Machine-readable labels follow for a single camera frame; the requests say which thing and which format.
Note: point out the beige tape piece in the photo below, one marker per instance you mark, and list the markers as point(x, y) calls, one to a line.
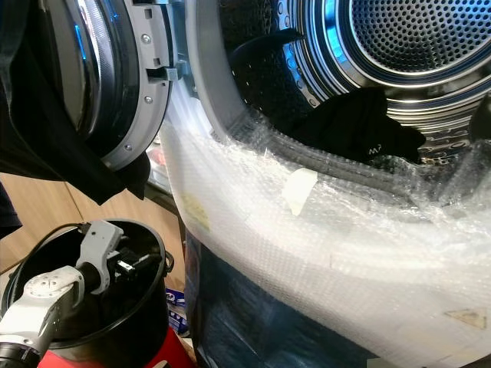
point(299, 192)

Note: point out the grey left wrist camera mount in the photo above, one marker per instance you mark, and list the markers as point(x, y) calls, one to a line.
point(100, 239)

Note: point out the round glass washer door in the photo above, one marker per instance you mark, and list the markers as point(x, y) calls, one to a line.
point(130, 77)

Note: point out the perforated steel washer drum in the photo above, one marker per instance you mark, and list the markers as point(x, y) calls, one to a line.
point(422, 31)

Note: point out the grey rubber door gasket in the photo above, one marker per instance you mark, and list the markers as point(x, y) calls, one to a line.
point(203, 77)

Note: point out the red plastic stool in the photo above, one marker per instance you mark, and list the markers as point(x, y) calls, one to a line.
point(169, 353)

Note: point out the black round plastic bucket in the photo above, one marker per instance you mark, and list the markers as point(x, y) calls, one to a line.
point(123, 330)

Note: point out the black garment with small logo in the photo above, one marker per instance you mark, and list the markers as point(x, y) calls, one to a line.
point(349, 126)

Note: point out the dark blue front-load washing machine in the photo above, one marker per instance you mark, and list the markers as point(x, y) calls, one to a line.
point(245, 337)

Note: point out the blue and white packet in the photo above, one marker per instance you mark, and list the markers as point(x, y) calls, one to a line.
point(175, 300)

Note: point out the clear bubble wrap sheet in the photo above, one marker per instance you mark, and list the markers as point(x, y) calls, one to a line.
point(314, 253)

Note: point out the large plain black garment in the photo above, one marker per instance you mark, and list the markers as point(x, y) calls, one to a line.
point(38, 100)

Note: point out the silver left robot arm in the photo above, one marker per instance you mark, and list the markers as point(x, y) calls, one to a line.
point(38, 303)

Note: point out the triangular warning sticker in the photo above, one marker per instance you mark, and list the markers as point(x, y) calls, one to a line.
point(466, 317)

